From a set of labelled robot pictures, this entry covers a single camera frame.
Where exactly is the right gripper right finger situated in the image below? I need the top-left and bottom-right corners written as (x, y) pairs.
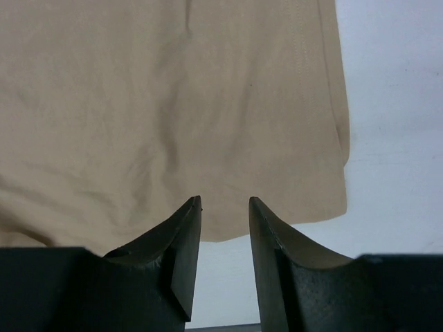
top-left (248, 197), bottom-right (442, 331)

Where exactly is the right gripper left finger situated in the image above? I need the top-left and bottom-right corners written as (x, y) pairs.
top-left (1, 196), bottom-right (201, 331)

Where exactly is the beige polo shirt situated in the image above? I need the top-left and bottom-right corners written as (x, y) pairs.
top-left (1, 1), bottom-right (350, 254)

